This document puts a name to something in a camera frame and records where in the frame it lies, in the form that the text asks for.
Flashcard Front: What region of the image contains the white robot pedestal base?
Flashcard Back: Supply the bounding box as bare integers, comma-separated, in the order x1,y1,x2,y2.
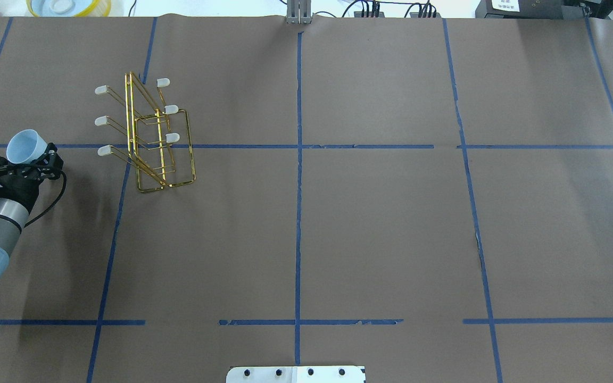
226,365,367,382

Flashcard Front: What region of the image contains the yellow tape roll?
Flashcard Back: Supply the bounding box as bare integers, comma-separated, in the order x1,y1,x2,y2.
25,0,112,18

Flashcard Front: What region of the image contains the light blue plastic cup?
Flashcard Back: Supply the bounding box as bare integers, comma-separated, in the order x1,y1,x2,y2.
6,129,48,164

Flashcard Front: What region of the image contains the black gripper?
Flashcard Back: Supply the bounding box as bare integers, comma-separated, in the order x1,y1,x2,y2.
0,143,64,213

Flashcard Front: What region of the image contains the gold wire cup holder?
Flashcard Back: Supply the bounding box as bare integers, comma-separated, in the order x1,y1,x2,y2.
94,72,197,194

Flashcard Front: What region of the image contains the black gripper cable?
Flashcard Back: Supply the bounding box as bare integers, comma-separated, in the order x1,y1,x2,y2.
22,169,68,229

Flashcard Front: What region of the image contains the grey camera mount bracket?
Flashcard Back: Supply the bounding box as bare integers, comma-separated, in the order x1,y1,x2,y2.
282,0,313,24

